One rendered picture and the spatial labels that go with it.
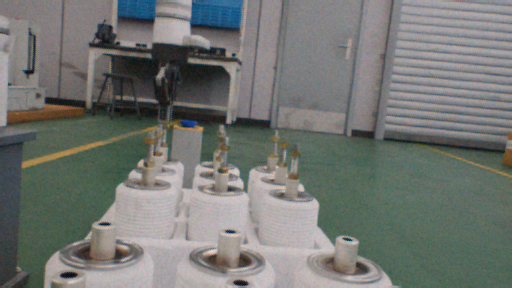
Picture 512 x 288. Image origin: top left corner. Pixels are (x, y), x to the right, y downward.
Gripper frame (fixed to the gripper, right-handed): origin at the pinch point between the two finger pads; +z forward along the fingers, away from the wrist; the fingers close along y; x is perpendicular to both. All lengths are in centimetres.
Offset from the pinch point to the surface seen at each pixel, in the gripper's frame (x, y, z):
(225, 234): 23, 52, 7
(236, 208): 20.1, 24.0, 11.7
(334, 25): 51, -482, -92
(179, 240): 12.3, 27.1, 17.1
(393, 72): 127, -481, -44
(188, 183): 2.8, -14.4, 17.5
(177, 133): -0.8, -13.7, 5.5
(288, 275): 29.5, 25.9, 20.5
